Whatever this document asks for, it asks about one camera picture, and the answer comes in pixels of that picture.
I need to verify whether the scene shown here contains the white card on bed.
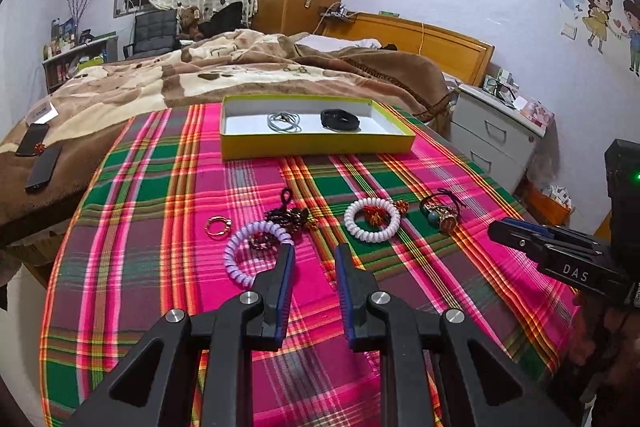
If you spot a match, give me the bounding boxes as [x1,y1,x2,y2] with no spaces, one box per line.
[25,101,58,126]

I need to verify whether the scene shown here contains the brown teddy bear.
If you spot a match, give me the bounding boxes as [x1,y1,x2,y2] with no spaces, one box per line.
[178,5,203,41]

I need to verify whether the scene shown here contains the gold ring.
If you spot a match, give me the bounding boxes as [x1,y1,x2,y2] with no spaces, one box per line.
[204,215,234,239]

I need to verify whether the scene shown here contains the black hair tie with beads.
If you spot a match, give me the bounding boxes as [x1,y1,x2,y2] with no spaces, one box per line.
[418,187,469,237]

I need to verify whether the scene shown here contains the black office chair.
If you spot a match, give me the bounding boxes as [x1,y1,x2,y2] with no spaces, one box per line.
[122,10,181,60]

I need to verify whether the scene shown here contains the black smart wristband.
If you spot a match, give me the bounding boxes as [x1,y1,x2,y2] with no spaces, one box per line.
[320,108,360,132]

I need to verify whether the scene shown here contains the yellow-green shallow box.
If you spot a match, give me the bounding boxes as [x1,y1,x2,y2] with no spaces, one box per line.
[219,95,416,160]

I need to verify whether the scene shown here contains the brown plush blanket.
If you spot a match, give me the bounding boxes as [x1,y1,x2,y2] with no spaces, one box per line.
[1,29,450,245]

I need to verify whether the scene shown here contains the cartoon girl wall sticker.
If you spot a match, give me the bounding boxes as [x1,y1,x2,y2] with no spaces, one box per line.
[582,0,617,54]

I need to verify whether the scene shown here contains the grey elastic hair tie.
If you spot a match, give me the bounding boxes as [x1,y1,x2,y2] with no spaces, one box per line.
[266,109,304,134]

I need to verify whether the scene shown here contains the black phone with red charm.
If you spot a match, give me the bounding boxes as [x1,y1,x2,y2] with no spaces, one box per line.
[15,124,49,157]

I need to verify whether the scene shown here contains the wooden headboard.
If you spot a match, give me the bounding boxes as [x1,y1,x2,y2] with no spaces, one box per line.
[321,13,495,86]

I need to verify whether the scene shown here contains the white pillow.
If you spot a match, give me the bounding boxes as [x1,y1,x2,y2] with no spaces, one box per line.
[296,35,382,53]

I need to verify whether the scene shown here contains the grey desk shelf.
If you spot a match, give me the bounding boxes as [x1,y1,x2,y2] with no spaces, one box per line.
[42,32,118,94]

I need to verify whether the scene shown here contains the purple spiral hair tie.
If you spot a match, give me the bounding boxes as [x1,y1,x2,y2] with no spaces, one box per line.
[222,220,295,289]

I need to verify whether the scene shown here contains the orange bin with tissues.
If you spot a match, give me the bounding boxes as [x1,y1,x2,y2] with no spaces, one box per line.
[518,180,572,225]

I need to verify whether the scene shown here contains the white bedside drawer cabinet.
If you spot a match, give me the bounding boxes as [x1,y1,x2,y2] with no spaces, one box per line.
[446,83,546,194]

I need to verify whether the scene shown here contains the dark bead bracelet with tassel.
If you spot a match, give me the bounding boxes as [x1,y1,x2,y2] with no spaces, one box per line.
[247,186,319,252]

